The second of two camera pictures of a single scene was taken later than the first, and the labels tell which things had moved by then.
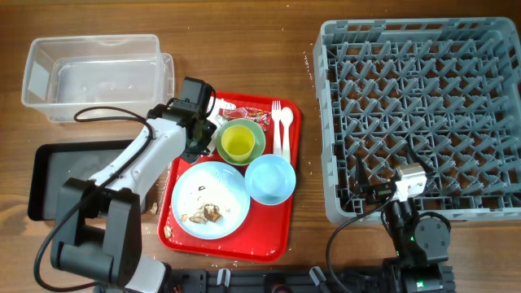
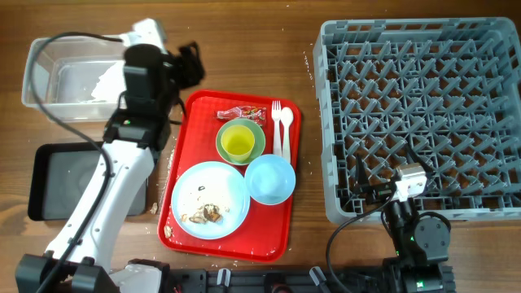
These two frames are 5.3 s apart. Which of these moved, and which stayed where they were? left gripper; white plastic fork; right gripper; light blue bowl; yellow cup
Moved: left gripper
Stayed: right gripper; white plastic fork; light blue bowl; yellow cup
